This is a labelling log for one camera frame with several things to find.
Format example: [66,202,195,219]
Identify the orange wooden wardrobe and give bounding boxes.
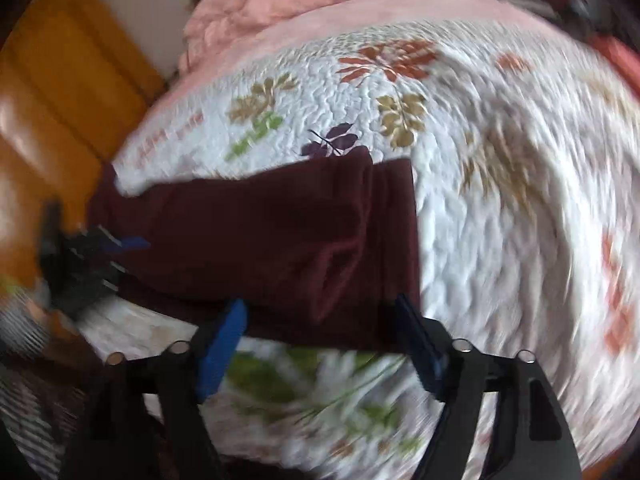
[1,0,166,286]

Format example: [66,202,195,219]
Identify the pink bed sheet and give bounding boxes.
[151,0,564,113]

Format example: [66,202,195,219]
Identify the maroon pants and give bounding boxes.
[88,148,420,352]

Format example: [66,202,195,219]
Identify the floral quilted bedspread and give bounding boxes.
[105,20,639,479]

